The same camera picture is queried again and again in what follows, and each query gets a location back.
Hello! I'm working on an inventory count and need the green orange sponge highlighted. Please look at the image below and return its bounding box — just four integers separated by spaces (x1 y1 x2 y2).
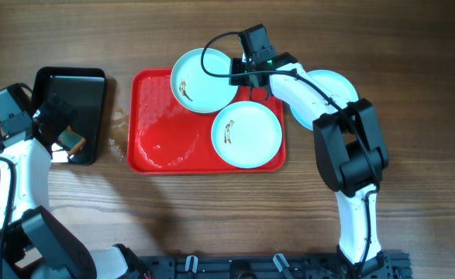
57 126 86 155

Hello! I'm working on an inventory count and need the light blue plate top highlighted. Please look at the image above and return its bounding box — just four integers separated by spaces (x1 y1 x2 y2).
171 48 238 114

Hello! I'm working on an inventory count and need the light blue plate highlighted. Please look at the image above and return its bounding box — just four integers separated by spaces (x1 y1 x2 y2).
211 101 282 169
290 70 359 131
171 48 238 114

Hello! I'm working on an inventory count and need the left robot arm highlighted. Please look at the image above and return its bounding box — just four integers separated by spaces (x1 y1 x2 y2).
0 98 151 278

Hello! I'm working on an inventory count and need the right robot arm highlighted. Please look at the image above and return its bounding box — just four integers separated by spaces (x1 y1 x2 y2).
229 53 389 278

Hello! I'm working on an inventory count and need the black water tray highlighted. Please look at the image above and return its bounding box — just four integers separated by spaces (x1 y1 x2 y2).
32 67 106 165

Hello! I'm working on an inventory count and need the red plastic tray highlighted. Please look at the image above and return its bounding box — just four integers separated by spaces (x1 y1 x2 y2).
127 68 286 175

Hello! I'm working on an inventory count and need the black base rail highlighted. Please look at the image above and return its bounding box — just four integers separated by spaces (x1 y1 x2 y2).
133 251 412 279

